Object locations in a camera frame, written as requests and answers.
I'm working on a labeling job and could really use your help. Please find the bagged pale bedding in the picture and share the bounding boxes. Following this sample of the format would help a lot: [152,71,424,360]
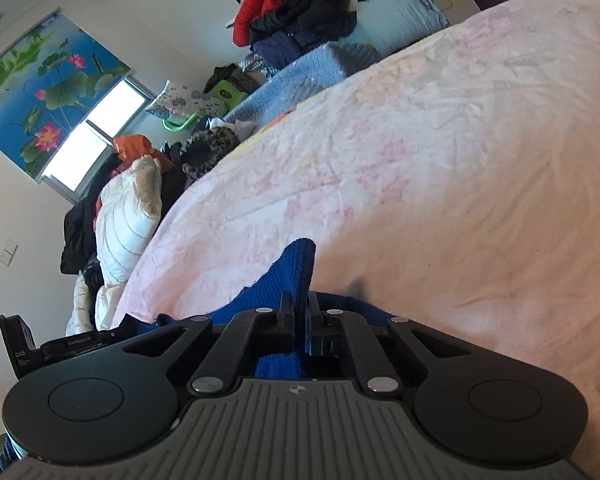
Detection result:
[352,0,450,57]

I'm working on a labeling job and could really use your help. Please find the cardboard box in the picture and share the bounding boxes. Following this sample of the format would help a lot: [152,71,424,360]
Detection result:
[432,0,482,27]

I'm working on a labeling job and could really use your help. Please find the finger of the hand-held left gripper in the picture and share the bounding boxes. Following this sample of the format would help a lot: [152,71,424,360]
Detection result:
[111,313,160,343]

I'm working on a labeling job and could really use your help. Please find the green chair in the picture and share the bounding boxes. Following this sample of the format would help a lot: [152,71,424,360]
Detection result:
[162,80,247,132]

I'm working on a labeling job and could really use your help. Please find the white quilted jacket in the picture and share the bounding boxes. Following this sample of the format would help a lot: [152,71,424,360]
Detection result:
[65,155,164,337]

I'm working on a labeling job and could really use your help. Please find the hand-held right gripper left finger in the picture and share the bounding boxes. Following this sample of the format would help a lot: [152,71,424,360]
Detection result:
[122,292,297,397]

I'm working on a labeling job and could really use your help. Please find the blue beaded sweater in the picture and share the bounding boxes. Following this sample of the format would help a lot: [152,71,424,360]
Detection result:
[155,238,398,381]

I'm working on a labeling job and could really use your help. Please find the black clothes pile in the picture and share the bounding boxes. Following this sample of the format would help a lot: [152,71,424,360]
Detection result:
[60,194,107,277]

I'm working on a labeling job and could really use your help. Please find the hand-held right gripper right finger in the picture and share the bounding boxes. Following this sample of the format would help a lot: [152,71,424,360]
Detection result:
[305,291,477,395]

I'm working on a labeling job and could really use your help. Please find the dark navy jacket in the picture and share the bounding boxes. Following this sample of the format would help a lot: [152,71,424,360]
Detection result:
[249,0,359,70]

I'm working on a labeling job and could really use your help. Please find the floral pillow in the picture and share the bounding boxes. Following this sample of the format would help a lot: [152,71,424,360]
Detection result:
[145,80,227,122]

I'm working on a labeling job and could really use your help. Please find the pink floral bed sheet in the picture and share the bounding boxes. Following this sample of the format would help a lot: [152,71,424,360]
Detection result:
[109,0,600,443]

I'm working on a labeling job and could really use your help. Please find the leopard print garment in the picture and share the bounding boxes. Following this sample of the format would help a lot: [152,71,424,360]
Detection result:
[179,127,242,184]

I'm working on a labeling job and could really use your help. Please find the lotus print roller blind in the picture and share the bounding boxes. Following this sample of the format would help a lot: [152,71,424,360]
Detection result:
[0,9,132,177]

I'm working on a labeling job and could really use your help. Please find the orange garment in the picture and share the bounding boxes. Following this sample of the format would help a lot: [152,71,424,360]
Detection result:
[112,134,155,162]

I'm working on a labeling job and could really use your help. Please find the light blue quilted blanket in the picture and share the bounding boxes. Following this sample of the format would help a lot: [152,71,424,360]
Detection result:
[224,41,382,137]

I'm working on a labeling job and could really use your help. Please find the window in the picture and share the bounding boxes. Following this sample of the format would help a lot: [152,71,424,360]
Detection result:
[37,77,157,198]

